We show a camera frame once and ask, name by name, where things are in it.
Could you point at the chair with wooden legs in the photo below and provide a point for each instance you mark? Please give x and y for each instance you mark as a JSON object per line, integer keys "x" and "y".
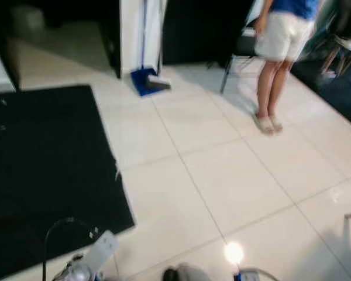
{"x": 345, "y": 26}

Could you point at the grey pouf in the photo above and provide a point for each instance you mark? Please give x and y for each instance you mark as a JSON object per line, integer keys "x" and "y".
{"x": 28, "y": 20}

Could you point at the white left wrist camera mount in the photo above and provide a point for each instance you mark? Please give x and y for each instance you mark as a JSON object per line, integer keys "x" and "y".
{"x": 102, "y": 249}

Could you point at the grey right robot leg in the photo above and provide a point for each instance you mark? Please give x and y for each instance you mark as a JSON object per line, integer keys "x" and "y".
{"x": 190, "y": 274}

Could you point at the person in blue shirt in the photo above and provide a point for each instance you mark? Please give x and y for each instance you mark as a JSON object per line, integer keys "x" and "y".
{"x": 284, "y": 35}

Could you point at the black chair with metal legs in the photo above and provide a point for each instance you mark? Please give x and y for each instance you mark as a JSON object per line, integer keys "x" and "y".
{"x": 245, "y": 47}

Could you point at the dark blue carpet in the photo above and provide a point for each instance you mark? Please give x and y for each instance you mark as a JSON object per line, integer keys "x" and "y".
{"x": 339, "y": 93}

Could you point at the black floor mat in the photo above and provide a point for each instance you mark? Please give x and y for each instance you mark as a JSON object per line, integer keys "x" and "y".
{"x": 47, "y": 164}

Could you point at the blue dustpan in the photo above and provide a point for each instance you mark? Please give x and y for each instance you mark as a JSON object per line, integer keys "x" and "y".
{"x": 141, "y": 82}

